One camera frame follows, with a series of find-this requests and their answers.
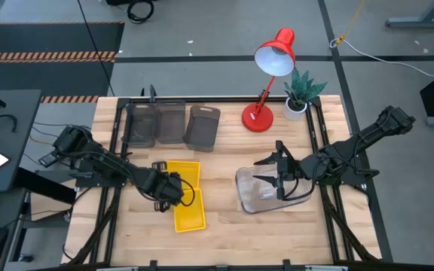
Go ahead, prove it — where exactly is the potted plant in white pot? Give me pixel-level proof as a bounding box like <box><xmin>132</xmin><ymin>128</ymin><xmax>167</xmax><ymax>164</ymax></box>
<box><xmin>283</xmin><ymin>67</ymin><xmax>329</xmax><ymax>121</ymax></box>

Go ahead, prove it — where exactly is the yellow hanging cable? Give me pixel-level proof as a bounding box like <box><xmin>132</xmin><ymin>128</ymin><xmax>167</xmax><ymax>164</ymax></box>
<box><xmin>334</xmin><ymin>0</ymin><xmax>365</xmax><ymax>47</ymax></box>

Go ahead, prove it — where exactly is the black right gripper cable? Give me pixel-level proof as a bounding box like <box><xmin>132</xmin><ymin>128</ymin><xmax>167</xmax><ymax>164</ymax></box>
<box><xmin>283</xmin><ymin>175</ymin><xmax>315</xmax><ymax>202</ymax></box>

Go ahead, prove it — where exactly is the black hazard-striped floor mat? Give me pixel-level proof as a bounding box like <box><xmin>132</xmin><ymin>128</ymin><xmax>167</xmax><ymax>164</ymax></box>
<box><xmin>0</xmin><ymin>21</ymin><xmax>126</xmax><ymax>105</ymax></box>

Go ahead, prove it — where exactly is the white floor cable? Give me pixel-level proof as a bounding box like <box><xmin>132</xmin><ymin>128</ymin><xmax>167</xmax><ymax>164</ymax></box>
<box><xmin>329</xmin><ymin>37</ymin><xmax>434</xmax><ymax>78</ymax></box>

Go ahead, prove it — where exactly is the yellow plastic basket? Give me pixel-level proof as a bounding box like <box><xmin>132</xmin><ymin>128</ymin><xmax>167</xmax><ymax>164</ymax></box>
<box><xmin>173</xmin><ymin>187</ymin><xmax>207</xmax><ymax>234</ymax></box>
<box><xmin>166</xmin><ymin>160</ymin><xmax>202</xmax><ymax>191</ymax></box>

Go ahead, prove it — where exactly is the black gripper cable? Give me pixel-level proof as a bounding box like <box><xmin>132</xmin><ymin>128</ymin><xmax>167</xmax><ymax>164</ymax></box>
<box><xmin>283</xmin><ymin>175</ymin><xmax>315</xmax><ymax>202</ymax></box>
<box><xmin>179</xmin><ymin>177</ymin><xmax>197</xmax><ymax>208</ymax></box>

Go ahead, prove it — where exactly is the smoky grey plastic basket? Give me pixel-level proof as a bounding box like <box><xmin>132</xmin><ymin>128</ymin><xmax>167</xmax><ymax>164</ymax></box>
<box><xmin>121</xmin><ymin>102</ymin><xmax>157</xmax><ymax>148</ymax></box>
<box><xmin>154</xmin><ymin>100</ymin><xmax>186</xmax><ymax>145</ymax></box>
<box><xmin>182</xmin><ymin>105</ymin><xmax>222</xmax><ymax>154</ymax></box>

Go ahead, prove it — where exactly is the coiled black cable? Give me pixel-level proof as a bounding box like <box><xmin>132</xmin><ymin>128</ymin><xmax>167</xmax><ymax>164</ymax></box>
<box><xmin>126</xmin><ymin>0</ymin><xmax>155</xmax><ymax>25</ymax></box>

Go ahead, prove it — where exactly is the clear plastic basket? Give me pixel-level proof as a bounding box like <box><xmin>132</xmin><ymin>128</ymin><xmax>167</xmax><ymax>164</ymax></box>
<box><xmin>234</xmin><ymin>165</ymin><xmax>314</xmax><ymax>215</ymax></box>

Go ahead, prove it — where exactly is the grey desk foot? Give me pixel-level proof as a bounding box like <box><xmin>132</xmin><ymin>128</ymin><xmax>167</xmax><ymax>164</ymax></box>
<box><xmin>385</xmin><ymin>0</ymin><xmax>434</xmax><ymax>29</ymax></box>

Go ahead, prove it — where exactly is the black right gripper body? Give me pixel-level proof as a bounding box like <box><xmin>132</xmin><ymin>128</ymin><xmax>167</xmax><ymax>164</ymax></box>
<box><xmin>275</xmin><ymin>140</ymin><xmax>306</xmax><ymax>201</ymax></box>

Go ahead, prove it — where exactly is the red desk lamp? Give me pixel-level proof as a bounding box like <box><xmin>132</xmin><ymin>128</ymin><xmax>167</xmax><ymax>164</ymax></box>
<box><xmin>241</xmin><ymin>26</ymin><xmax>297</xmax><ymax>133</ymax></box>

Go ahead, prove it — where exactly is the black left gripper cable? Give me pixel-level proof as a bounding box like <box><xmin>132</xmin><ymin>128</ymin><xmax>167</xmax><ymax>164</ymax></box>
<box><xmin>179</xmin><ymin>177</ymin><xmax>197</xmax><ymax>208</ymax></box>

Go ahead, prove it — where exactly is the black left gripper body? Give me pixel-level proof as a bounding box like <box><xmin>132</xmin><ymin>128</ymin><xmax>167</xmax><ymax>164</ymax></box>
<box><xmin>143</xmin><ymin>171</ymin><xmax>186</xmax><ymax>207</ymax></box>

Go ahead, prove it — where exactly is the black hanging cable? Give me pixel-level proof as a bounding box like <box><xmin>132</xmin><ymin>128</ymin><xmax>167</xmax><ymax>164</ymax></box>
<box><xmin>76</xmin><ymin>0</ymin><xmax>117</xmax><ymax>98</ymax></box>

